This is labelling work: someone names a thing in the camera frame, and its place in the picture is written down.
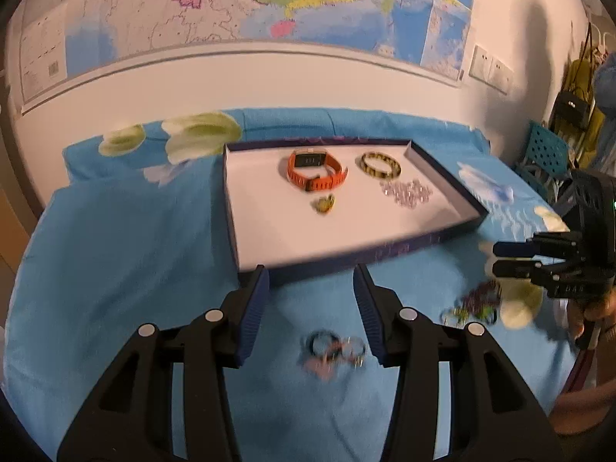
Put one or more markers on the colourful wall map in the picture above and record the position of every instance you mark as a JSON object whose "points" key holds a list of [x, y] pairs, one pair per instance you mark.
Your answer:
{"points": [[240, 5]]}

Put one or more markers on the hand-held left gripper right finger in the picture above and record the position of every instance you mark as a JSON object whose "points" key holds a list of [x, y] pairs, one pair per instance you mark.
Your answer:
{"points": [[368, 313]]}

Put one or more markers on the black handbag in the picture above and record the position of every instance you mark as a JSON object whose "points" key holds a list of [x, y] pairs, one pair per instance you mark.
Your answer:
{"points": [[572, 108]]}

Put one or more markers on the blue perforated plastic crate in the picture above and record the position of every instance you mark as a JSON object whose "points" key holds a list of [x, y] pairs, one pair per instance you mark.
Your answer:
{"points": [[546, 151]]}

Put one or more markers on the orange smartwatch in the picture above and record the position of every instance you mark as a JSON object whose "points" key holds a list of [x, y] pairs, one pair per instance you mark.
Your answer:
{"points": [[313, 173]]}

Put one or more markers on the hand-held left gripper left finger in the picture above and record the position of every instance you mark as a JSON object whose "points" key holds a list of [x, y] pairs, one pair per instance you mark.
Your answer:
{"points": [[252, 317]]}

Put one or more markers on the small green pendant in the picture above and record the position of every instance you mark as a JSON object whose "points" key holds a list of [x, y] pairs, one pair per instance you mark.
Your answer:
{"points": [[324, 204]]}

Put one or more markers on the white coat rack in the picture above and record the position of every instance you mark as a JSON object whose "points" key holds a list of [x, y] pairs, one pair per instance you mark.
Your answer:
{"points": [[599, 38]]}

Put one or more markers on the blue floral bedsheet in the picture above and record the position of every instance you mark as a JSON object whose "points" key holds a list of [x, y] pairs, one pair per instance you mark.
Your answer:
{"points": [[120, 250]]}

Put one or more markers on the navy box tray white inside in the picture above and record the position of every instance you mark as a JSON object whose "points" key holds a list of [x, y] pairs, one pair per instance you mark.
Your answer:
{"points": [[288, 231]]}

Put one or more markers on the amber striped bangle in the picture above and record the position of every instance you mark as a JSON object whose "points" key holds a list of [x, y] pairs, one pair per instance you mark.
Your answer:
{"points": [[368, 168]]}

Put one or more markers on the person's right hand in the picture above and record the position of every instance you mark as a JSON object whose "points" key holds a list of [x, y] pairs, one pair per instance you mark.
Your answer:
{"points": [[575, 320]]}

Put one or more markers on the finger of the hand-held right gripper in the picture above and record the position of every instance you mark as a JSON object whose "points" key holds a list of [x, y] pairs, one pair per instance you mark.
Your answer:
{"points": [[510, 249], [510, 268]]}

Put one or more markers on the blue fluffy cloth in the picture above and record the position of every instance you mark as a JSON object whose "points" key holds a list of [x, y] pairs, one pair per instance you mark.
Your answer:
{"points": [[607, 91]]}

